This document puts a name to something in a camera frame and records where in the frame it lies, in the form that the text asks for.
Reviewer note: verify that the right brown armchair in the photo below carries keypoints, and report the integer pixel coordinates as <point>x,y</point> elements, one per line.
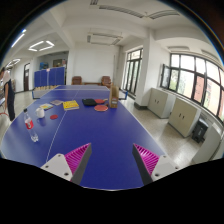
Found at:
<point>106,81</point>

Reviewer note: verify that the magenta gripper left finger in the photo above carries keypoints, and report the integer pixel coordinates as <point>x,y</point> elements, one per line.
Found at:
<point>70,166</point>

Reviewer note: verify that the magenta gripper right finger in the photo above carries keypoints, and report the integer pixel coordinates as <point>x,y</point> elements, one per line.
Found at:
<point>151,166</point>

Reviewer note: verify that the brown armchair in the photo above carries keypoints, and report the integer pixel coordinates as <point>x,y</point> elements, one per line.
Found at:
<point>77,80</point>
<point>106,81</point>

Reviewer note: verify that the yellow book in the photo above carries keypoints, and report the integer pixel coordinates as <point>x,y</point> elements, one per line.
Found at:
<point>70,105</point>

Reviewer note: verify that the person in dark clothes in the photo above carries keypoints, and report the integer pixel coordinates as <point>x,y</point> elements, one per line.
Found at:
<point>9,93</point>

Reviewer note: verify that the red table tennis paddle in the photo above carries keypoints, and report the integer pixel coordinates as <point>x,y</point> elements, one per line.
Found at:
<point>101,108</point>

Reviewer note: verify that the white cup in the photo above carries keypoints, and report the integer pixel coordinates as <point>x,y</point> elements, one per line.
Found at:
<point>40,113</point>

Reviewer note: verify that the far beige cabinet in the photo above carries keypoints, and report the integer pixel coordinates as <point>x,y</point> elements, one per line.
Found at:
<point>161,103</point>

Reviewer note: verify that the black paddle case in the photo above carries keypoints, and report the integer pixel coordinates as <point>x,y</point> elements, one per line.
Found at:
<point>89,102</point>

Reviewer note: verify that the clear plastic water bottle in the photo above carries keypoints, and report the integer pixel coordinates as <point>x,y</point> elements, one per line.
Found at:
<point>30,126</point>

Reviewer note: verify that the beige cabinet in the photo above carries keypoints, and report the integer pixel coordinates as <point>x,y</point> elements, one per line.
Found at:
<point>184,117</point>
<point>161,103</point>

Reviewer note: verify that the black trash bin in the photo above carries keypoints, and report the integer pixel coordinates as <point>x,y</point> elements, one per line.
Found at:
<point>199,130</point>

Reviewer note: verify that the brown cardboard box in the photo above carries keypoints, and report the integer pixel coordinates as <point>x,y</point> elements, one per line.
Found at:
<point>114,97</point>

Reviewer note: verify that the yellow green booklet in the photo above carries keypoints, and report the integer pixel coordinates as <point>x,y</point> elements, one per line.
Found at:
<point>46,106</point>

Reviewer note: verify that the small red coaster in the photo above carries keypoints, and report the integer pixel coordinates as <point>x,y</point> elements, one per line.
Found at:
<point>52,117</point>

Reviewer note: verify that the left brown armchair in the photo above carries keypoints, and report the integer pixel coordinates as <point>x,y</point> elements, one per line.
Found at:
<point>77,80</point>

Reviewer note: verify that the blue partition screen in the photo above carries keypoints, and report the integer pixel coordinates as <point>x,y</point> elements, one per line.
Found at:
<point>49,77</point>

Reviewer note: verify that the grey notebook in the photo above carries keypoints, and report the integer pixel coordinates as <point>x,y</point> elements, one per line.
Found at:
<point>56,102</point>

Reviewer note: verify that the blue table tennis table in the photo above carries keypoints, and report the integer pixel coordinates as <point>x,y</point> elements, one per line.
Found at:
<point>111,134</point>

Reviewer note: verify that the near beige cabinet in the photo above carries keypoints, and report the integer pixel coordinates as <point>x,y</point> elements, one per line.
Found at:
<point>184,117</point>

